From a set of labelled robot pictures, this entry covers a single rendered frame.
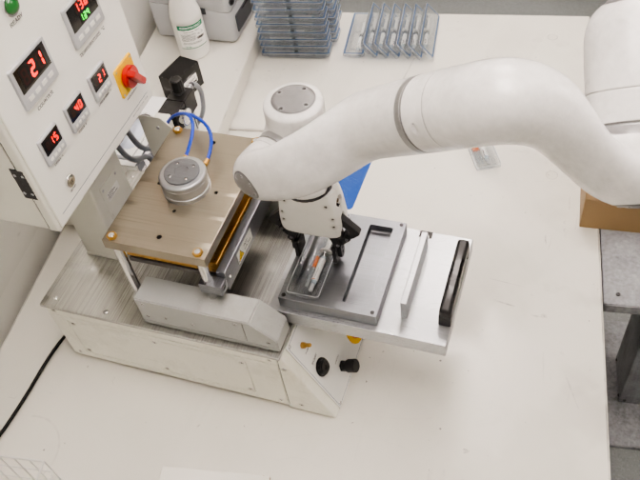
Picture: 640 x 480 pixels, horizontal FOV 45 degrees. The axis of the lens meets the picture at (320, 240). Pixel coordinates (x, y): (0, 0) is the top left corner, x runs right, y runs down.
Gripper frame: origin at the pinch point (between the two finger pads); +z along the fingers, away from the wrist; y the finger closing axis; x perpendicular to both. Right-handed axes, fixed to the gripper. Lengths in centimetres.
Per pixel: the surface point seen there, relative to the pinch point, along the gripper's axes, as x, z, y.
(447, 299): 5.1, 0.6, -22.6
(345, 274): 3.0, 2.0, -5.4
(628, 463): -25, 102, -65
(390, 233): -8.2, 3.5, -10.1
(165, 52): -71, 22, 69
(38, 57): 6, -38, 34
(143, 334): 16.9, 11.7, 28.3
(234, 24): -79, 16, 51
